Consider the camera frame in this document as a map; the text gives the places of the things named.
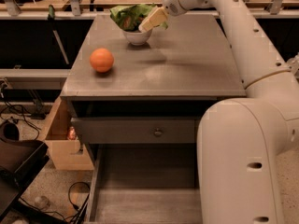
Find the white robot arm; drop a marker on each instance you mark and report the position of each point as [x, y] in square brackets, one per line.
[239, 139]

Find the grey wooden cabinet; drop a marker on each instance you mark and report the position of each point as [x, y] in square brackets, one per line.
[178, 73]

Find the green rice chip bag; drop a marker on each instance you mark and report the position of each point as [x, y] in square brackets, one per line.
[128, 18]

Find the orange ball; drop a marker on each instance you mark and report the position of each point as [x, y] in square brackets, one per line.
[101, 60]

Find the wooden box on floor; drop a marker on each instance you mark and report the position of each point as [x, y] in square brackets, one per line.
[66, 151]

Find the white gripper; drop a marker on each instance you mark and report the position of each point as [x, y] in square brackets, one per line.
[170, 7]

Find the white ceramic bowl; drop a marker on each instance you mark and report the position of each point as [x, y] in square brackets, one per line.
[137, 38]

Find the black bin on floor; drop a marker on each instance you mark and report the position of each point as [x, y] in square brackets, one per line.
[20, 162]

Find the round metal drawer knob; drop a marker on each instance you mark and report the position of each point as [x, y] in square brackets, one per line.
[158, 132]

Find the grey cabinet drawer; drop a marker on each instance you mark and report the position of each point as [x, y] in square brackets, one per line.
[135, 131]

